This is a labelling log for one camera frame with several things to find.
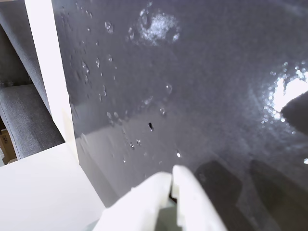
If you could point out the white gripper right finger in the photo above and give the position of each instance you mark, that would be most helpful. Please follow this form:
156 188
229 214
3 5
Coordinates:
195 207

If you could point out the glossy black table mat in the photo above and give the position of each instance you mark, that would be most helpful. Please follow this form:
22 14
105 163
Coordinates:
192 96

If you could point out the grey fabric sofa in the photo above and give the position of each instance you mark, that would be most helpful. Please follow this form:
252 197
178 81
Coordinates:
26 120

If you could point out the brown cardboard box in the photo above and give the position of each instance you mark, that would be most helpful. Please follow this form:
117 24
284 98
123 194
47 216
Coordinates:
6 144

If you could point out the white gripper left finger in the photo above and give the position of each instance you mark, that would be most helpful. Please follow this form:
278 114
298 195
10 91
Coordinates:
134 207

